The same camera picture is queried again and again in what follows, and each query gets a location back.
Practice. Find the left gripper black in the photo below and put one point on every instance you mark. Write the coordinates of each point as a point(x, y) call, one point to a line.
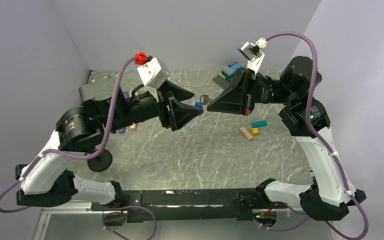
point(179, 113)

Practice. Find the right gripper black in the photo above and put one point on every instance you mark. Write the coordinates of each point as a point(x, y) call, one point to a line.
point(235, 99)

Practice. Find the blue key tag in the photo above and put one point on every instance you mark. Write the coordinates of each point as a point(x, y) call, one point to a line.
point(198, 105)

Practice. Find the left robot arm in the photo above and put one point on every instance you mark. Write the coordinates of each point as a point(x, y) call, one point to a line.
point(82, 134)

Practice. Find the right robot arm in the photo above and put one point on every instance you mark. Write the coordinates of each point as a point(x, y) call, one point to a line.
point(330, 194)

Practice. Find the lego brick build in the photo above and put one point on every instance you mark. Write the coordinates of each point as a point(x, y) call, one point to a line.
point(225, 77)

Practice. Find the wooden rectangular block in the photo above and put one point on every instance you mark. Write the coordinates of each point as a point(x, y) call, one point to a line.
point(246, 133)

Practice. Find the teal block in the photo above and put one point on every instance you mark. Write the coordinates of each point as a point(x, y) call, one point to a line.
point(260, 123)

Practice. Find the yellow cube block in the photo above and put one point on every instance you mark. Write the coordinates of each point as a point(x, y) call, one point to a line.
point(255, 131)

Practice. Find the pink microphone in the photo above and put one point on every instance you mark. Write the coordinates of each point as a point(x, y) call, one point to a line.
point(132, 94)

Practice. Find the black microphone stand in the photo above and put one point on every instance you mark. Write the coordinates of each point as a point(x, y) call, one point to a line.
point(101, 162)

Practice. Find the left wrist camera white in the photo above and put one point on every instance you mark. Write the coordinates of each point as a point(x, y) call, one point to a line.
point(153, 74)

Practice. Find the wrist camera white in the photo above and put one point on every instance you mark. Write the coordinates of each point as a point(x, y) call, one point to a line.
point(254, 54)
point(153, 74)

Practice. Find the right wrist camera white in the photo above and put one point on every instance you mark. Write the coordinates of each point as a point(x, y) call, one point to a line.
point(254, 54)

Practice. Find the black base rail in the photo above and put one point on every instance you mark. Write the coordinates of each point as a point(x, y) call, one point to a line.
point(241, 204)

